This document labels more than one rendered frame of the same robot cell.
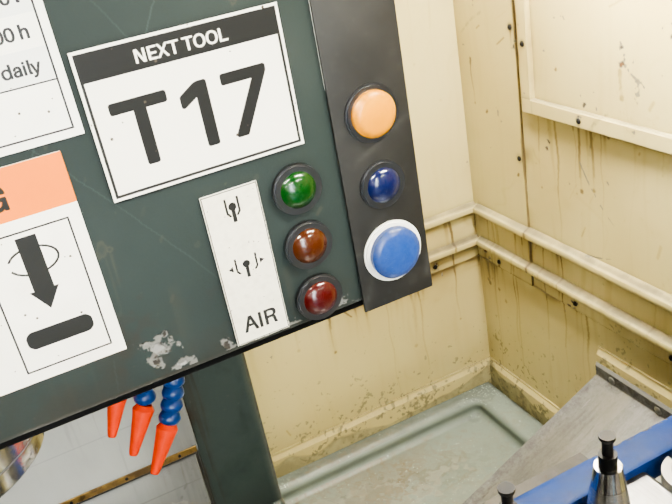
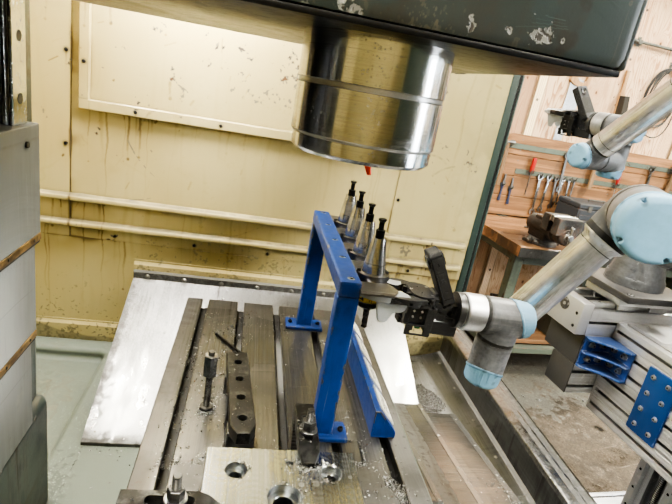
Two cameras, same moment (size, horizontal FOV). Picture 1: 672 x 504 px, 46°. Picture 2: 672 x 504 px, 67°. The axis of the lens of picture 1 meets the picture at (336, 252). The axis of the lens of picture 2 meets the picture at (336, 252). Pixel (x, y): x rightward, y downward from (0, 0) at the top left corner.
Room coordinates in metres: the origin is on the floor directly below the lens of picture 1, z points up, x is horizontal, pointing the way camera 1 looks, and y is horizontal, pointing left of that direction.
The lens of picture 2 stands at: (0.39, 0.89, 1.54)
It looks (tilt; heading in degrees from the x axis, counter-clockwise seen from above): 18 degrees down; 280
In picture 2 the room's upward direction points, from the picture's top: 10 degrees clockwise
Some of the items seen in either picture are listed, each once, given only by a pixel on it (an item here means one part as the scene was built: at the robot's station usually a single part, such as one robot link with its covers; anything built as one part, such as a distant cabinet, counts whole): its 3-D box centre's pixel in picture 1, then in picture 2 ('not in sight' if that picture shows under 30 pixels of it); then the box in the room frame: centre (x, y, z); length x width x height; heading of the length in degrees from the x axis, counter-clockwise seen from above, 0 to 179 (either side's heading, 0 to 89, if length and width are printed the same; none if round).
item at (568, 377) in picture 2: not in sight; (609, 370); (-0.21, -0.58, 0.89); 0.36 x 0.10 x 0.09; 26
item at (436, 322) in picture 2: not in sight; (429, 309); (0.36, -0.05, 1.16); 0.12 x 0.08 x 0.09; 21
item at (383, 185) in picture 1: (383, 184); not in sight; (0.40, -0.03, 1.66); 0.02 x 0.01 x 0.02; 111
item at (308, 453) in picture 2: not in sight; (304, 444); (0.51, 0.21, 0.97); 0.13 x 0.03 x 0.15; 111
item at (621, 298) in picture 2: not in sight; (633, 293); (-0.20, -0.60, 1.13); 0.36 x 0.22 x 0.06; 26
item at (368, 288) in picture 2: not in sight; (378, 289); (0.45, 0.05, 1.21); 0.07 x 0.05 x 0.01; 21
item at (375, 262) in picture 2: not in sight; (376, 254); (0.47, 0.00, 1.26); 0.04 x 0.04 x 0.07
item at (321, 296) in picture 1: (320, 297); not in sight; (0.38, 0.01, 1.61); 0.02 x 0.01 x 0.02; 111
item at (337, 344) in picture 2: not in sight; (332, 367); (0.50, 0.07, 1.05); 0.10 x 0.05 x 0.30; 21
